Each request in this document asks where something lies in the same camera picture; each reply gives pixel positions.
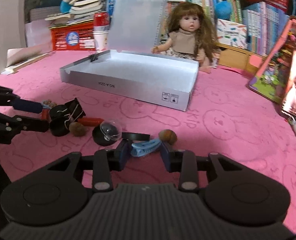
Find pink toy house box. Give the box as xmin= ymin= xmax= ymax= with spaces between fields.
xmin=248 ymin=16 xmax=296 ymax=104

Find white cardboard box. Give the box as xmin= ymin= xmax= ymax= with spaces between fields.
xmin=60 ymin=48 xmax=199 ymax=111

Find stack of books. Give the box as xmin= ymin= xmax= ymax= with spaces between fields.
xmin=45 ymin=0 xmax=107 ymax=26

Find white colourful book box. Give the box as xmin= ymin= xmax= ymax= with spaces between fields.
xmin=216 ymin=19 xmax=247 ymax=49

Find wooden shelf box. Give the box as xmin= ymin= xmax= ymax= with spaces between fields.
xmin=217 ymin=43 xmax=263 ymax=76

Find translucent clipboard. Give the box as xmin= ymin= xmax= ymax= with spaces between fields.
xmin=107 ymin=0 xmax=168 ymax=53

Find light blue hair clip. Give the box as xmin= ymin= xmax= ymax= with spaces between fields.
xmin=130 ymin=139 xmax=162 ymax=158

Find clear plastic dome capsule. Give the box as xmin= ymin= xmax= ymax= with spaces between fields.
xmin=100 ymin=120 xmax=122 ymax=141

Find brown walnut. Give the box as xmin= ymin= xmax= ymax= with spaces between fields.
xmin=69 ymin=122 xmax=87 ymax=137
xmin=158 ymin=129 xmax=177 ymax=145

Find red soda can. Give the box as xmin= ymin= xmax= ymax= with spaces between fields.
xmin=94 ymin=11 xmax=110 ymax=32

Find pink bunny towel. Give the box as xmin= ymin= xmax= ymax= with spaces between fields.
xmin=0 ymin=51 xmax=296 ymax=233

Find black binder clip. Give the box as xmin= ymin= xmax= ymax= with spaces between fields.
xmin=55 ymin=98 xmax=86 ymax=129

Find red plastic basket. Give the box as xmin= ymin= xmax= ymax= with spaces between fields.
xmin=50 ymin=21 xmax=95 ymax=51

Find white paper cup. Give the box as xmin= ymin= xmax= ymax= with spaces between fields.
xmin=93 ymin=30 xmax=109 ymax=52

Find red marker pen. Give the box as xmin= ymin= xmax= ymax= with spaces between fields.
xmin=41 ymin=108 xmax=104 ymax=127

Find brown haired doll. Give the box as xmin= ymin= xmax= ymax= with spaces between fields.
xmin=151 ymin=2 xmax=217 ymax=73

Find small binder clip on box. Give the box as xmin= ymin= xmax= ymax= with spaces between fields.
xmin=89 ymin=53 xmax=98 ymax=62

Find black round lid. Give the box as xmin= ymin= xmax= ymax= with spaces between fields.
xmin=92 ymin=126 xmax=116 ymax=146

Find row of upright books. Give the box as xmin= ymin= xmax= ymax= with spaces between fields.
xmin=188 ymin=0 xmax=296 ymax=56

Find black ring lid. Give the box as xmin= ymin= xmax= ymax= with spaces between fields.
xmin=121 ymin=132 xmax=150 ymax=141

